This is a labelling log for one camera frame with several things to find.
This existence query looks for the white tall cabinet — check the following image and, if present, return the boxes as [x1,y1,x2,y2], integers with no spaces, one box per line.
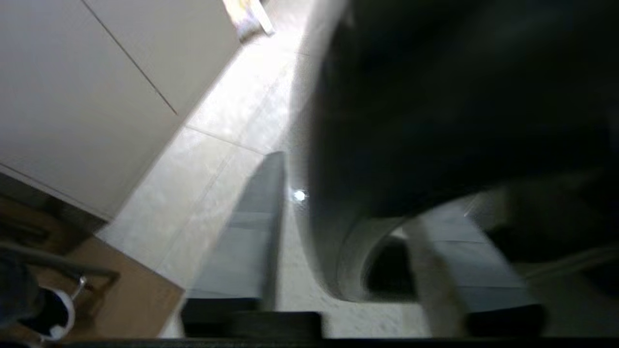
[0,0,241,221]

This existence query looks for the yellow white plastic bag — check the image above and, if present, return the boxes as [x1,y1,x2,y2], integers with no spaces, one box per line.
[223,0,275,43]

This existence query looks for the black electric kettle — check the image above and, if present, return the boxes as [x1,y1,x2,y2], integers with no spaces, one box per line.
[290,0,619,303]

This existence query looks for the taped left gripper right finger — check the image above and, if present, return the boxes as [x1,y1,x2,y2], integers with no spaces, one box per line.
[404,200,548,338]

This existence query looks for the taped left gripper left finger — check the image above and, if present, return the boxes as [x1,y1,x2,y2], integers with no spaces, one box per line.
[181,151,287,338]

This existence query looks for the white rimmed round container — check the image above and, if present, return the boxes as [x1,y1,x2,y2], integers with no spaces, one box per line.
[27,286,77,343]

